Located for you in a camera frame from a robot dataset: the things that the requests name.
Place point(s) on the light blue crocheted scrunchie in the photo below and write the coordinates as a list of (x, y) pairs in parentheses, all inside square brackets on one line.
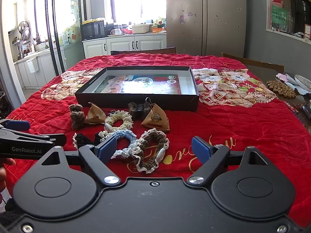
[(131, 140)]

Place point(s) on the silver refrigerator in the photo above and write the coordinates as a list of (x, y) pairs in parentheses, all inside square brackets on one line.
[(206, 17)]

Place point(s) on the red printed blanket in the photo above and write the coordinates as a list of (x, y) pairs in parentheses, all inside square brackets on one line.
[(230, 123)]

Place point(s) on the green sign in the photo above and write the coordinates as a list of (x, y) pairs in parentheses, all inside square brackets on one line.
[(280, 17)]

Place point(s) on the white plate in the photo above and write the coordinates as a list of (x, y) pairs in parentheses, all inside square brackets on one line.
[(303, 82)]

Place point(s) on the white mug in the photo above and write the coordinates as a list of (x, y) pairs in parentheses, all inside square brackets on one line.
[(115, 31)]

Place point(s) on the white plastic tub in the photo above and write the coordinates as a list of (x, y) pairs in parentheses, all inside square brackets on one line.
[(140, 28)]

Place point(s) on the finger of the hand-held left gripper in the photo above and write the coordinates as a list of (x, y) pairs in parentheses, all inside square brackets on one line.
[(36, 137), (17, 125)]

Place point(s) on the white wall shelf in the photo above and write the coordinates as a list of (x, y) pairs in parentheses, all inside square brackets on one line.
[(268, 9)]

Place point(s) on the dark wooden chair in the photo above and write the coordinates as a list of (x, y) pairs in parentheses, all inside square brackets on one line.
[(143, 51), (252, 63)]

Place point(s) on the brown scrunchie with white trim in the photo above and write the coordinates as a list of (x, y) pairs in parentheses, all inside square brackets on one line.
[(150, 150)]

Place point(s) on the black microwave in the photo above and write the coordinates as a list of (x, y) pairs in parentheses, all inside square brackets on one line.
[(92, 30)]

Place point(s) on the black shallow cardboard box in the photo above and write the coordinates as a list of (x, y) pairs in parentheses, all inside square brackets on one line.
[(136, 99)]

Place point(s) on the black scrunchie with white trim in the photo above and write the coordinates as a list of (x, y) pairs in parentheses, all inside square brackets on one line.
[(82, 139)]

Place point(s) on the brown furry hair claw clip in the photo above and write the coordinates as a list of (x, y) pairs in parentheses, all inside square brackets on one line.
[(138, 110)]

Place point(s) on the white hanging bin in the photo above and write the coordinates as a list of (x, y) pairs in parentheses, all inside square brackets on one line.
[(32, 64)]

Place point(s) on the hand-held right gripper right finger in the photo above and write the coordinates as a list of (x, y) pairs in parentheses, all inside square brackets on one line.
[(201, 149)]

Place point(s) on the person's left hand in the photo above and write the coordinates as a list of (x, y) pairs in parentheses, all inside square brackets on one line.
[(3, 174)]

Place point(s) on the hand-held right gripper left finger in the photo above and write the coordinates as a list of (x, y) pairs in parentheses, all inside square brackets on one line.
[(107, 149)]

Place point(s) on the white kitchen cabinet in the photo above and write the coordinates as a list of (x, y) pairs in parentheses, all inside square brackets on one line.
[(121, 43)]

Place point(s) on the pink crumpled paper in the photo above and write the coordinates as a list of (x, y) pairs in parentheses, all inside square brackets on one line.
[(281, 76)]

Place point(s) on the plain brown triangular packet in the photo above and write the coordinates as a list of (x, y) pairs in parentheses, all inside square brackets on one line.
[(94, 115)]

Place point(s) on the wooden bead trivet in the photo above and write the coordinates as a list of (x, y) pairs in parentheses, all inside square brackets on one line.
[(281, 89)]

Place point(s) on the cream crocheted scrunchie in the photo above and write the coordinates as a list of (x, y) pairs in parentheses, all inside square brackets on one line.
[(121, 122)]

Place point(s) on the round-label brown triangular packet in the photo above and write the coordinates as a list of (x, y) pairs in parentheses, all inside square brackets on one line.
[(155, 120)]

